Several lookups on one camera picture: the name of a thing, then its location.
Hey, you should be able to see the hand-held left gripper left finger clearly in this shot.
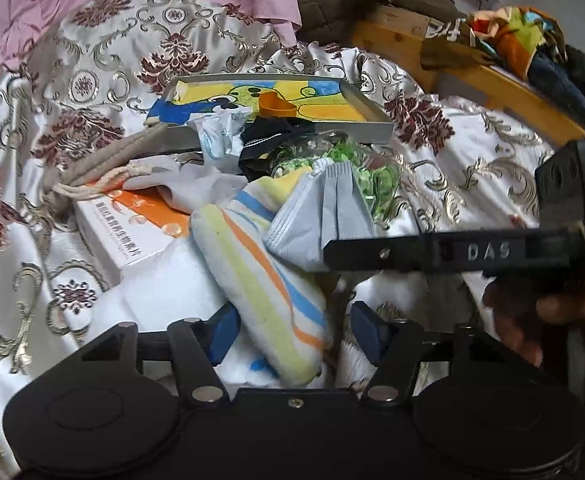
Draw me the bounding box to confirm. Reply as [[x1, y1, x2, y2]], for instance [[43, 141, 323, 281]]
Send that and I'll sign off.
[[80, 305, 243, 406]]

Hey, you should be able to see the pale grey cloth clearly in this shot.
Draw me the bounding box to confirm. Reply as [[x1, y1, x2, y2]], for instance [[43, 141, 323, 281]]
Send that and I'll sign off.
[[127, 152, 248, 213]]

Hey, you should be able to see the clear bag with green bits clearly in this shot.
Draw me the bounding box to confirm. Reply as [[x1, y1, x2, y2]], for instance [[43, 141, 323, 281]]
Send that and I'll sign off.
[[272, 132, 403, 211]]

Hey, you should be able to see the person's right hand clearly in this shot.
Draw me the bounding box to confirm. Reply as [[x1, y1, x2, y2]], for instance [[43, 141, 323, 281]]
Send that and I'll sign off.
[[483, 276, 585, 367]]

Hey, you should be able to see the black striped sock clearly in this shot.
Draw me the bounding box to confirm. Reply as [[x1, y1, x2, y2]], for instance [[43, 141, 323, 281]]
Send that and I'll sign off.
[[237, 117, 318, 181]]

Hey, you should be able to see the white fluffy towel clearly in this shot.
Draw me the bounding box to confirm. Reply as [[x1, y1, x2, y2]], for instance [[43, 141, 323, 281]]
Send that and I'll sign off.
[[87, 235, 493, 391]]

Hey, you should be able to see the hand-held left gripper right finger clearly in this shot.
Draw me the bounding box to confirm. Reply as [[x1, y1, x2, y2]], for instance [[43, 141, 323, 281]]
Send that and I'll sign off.
[[350, 300, 503, 403]]

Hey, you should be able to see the beige drawstring bag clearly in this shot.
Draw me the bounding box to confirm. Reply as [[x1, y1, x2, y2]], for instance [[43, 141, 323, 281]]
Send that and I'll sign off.
[[42, 120, 203, 211]]

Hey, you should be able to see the wooden bed frame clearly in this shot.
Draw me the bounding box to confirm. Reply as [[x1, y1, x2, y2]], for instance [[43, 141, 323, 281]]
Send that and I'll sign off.
[[350, 5, 585, 148]]

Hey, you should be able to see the multicoloured cloth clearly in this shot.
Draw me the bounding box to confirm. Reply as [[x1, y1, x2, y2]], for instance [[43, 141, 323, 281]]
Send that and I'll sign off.
[[465, 5, 568, 81]]

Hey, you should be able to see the grey face mask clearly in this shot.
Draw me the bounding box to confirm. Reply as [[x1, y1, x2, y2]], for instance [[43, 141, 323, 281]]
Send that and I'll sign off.
[[262, 157, 378, 273]]

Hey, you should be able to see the floral satin bedspread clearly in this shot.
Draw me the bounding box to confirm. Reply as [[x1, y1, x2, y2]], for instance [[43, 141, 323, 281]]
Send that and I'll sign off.
[[0, 0, 585, 480]]

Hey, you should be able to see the grey tray with colourful lining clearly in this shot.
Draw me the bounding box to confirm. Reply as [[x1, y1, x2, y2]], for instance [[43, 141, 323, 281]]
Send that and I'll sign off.
[[145, 75, 396, 153]]

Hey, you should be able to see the pink cloth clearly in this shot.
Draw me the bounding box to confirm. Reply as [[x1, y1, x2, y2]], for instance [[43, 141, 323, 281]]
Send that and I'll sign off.
[[0, 0, 303, 68]]

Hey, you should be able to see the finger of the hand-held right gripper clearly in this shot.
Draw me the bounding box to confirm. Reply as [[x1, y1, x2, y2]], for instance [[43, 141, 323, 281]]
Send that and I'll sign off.
[[323, 225, 585, 277]]

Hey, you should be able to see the white blue patterned packet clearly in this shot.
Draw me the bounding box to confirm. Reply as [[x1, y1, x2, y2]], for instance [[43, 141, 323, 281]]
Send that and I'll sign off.
[[195, 110, 250, 166]]

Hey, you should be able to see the dark blue cloth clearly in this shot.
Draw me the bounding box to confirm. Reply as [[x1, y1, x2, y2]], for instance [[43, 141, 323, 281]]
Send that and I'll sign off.
[[527, 55, 585, 121]]

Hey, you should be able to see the striped pastel towel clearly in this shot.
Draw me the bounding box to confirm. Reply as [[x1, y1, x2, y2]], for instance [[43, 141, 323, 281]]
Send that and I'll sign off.
[[190, 165, 333, 388]]

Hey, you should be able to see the orange cup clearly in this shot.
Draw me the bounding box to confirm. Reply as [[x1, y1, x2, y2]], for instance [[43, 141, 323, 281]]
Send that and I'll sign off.
[[257, 91, 298, 121]]

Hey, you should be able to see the white and orange box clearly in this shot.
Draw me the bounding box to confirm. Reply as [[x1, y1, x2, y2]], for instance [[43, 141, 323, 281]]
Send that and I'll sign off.
[[75, 185, 193, 286]]

